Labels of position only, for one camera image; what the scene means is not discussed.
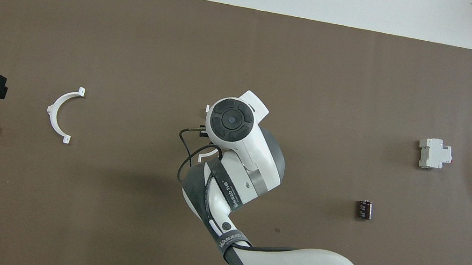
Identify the brown paper mat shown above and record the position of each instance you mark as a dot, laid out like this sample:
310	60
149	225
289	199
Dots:
249	49

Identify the white circuit breaker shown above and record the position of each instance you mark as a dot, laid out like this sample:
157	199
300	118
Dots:
434	154

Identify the black cylindrical capacitor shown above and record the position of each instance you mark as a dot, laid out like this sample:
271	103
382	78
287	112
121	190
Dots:
364	210

